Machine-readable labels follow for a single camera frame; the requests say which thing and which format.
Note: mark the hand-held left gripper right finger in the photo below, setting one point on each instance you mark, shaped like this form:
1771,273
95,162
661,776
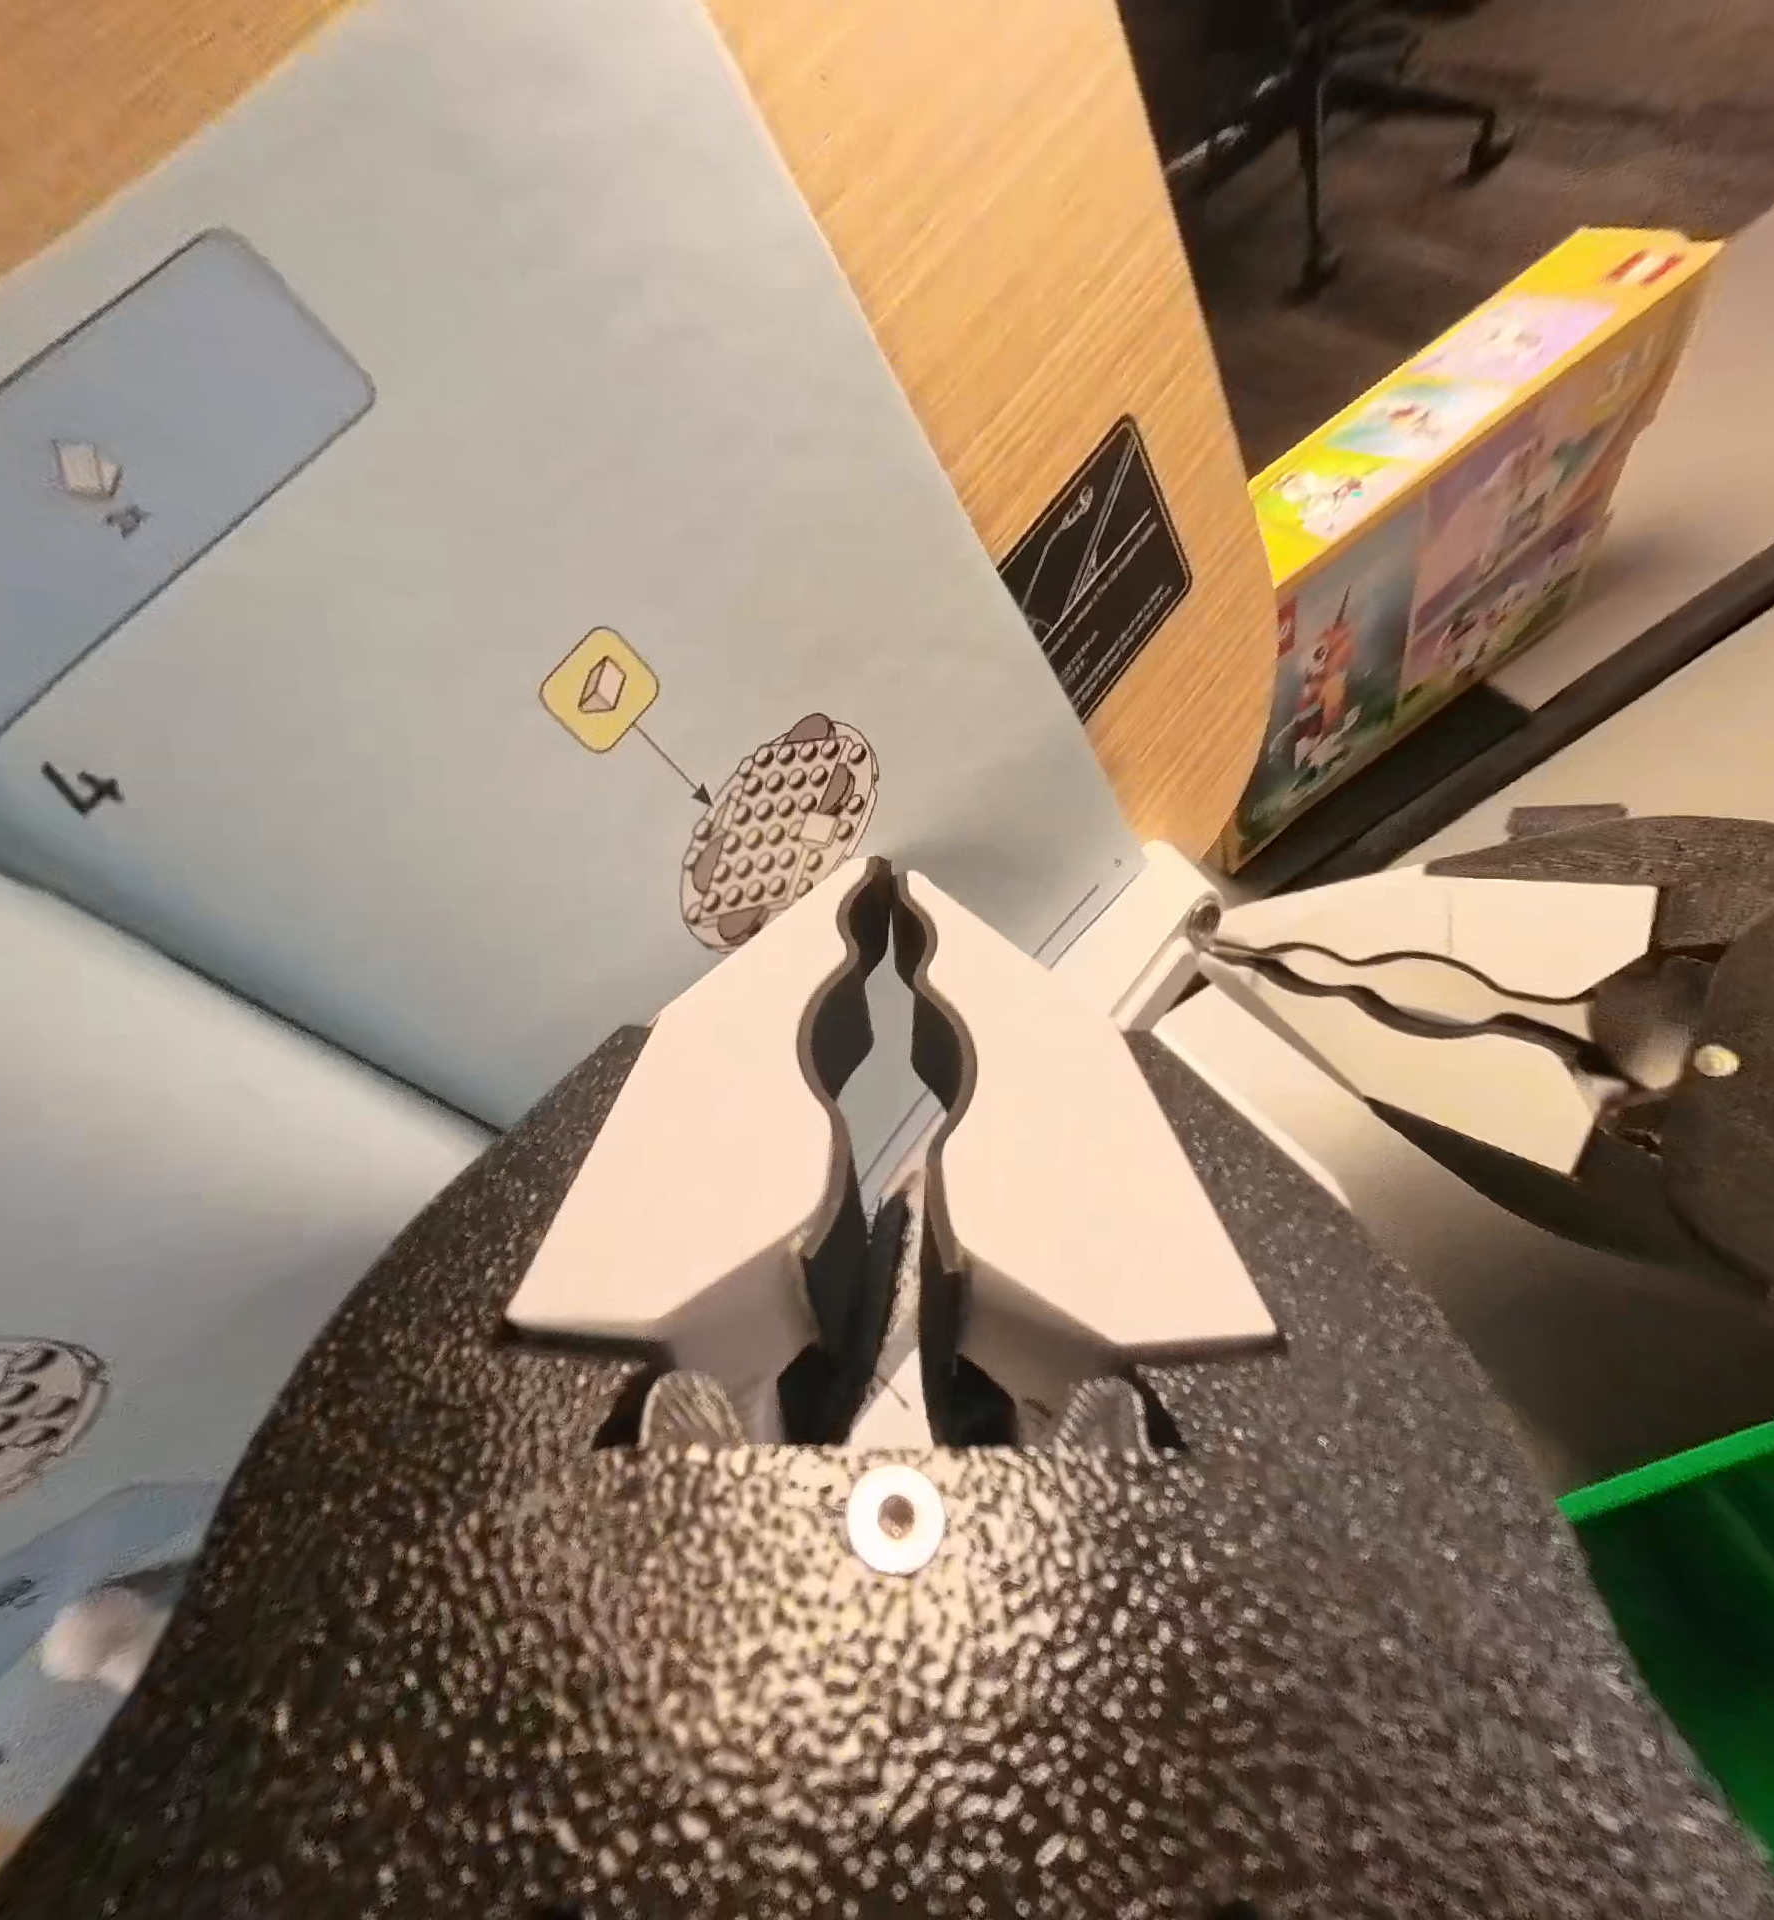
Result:
1082,1184

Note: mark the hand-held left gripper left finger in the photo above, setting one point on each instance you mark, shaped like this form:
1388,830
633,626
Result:
677,1170

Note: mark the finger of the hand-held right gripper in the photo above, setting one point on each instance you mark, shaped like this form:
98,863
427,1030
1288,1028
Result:
1503,931
1503,1089

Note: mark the yellow lego set box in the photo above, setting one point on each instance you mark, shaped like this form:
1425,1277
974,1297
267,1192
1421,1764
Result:
1503,525

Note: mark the green plastic box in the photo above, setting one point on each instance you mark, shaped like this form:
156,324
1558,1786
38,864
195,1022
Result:
1727,1620

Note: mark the light blue instruction booklet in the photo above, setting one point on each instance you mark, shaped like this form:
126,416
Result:
453,451

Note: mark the black office chair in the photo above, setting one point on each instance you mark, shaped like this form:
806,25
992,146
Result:
1307,90

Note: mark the wooden backing board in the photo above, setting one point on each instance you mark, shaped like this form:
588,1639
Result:
977,224

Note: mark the black frame at right edge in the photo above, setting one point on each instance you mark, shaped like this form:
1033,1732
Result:
1486,720

